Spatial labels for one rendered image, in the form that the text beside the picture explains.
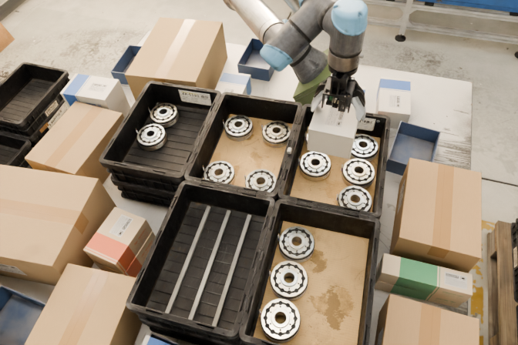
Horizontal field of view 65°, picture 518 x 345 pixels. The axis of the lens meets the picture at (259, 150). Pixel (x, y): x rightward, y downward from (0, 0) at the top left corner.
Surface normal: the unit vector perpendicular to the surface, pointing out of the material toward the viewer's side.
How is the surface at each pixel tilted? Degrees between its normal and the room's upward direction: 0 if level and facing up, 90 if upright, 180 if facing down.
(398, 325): 0
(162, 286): 0
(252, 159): 0
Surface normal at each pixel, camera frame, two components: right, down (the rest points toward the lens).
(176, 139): -0.06, -0.62
